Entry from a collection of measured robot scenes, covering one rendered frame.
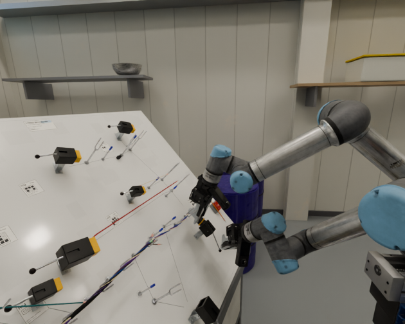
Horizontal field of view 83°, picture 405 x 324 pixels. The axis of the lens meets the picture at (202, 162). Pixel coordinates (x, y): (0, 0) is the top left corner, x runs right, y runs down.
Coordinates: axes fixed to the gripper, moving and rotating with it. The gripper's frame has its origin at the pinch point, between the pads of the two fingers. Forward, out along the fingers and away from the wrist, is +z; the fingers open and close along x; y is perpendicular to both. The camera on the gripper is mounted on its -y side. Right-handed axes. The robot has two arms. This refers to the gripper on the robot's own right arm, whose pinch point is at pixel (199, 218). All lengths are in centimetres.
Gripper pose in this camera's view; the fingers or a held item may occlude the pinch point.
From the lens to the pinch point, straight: 106.6
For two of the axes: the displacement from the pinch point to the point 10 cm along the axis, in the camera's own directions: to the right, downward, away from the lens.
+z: -3.2, 8.7, 3.8
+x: -4.3, 2.3, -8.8
